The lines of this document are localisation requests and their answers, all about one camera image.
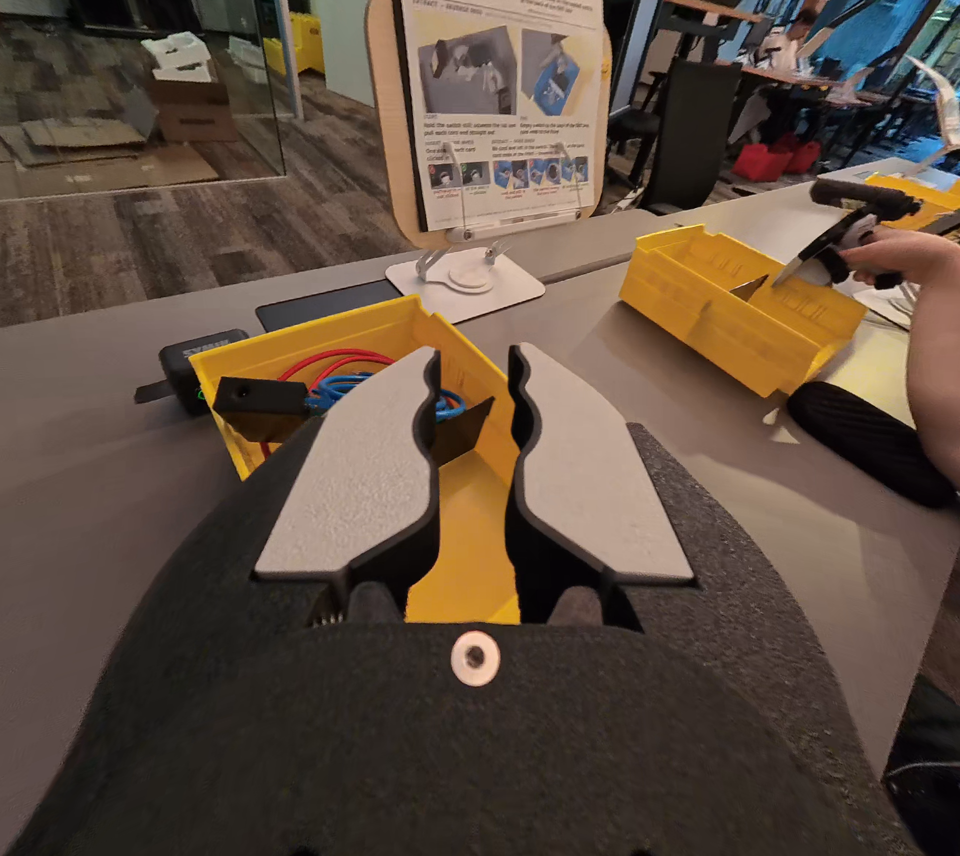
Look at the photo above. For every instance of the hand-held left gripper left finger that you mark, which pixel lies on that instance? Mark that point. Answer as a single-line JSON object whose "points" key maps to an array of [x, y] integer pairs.
{"points": [[353, 496]]}

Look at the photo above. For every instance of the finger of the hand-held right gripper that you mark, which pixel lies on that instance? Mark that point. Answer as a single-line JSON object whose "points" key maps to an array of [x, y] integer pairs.
{"points": [[750, 288], [822, 249]]}

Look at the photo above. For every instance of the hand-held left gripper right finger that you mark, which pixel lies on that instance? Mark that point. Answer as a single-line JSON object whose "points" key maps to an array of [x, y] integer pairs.
{"points": [[600, 496]]}

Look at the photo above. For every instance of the yellow plastic bin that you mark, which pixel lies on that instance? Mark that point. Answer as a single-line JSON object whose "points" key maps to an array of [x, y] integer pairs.
{"points": [[720, 332], [930, 192], [473, 556]]}

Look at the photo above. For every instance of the black ethernet port box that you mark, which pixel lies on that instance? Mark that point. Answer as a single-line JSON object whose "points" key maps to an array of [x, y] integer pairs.
{"points": [[258, 399]]}

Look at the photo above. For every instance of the person's right forearm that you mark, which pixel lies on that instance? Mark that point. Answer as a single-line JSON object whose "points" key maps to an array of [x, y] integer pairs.
{"points": [[938, 377]]}

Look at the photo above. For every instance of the person's right hand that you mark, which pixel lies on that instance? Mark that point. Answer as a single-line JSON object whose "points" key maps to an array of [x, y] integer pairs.
{"points": [[908, 254]]}

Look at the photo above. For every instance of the black padded roll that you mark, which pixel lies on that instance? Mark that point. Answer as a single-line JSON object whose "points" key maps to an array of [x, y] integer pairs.
{"points": [[863, 439]]}

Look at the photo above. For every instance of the black flat pad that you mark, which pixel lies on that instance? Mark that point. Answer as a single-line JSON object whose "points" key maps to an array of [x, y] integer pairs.
{"points": [[323, 305]]}

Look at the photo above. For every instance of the small black device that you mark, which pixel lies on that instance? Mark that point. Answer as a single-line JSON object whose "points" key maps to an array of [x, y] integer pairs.
{"points": [[203, 354]]}

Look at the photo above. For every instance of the white sign base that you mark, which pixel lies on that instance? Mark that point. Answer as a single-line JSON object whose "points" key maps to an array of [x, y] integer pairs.
{"points": [[480, 294]]}

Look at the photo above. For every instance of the printed instruction sheet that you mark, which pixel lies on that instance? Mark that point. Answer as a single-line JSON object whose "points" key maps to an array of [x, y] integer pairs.
{"points": [[495, 47]]}

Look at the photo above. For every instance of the cardboard box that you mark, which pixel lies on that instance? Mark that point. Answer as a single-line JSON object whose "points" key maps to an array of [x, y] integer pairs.
{"points": [[192, 110]]}

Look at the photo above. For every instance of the flattened cardboard sheets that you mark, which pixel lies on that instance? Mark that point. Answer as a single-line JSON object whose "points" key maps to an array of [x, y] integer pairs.
{"points": [[90, 159]]}

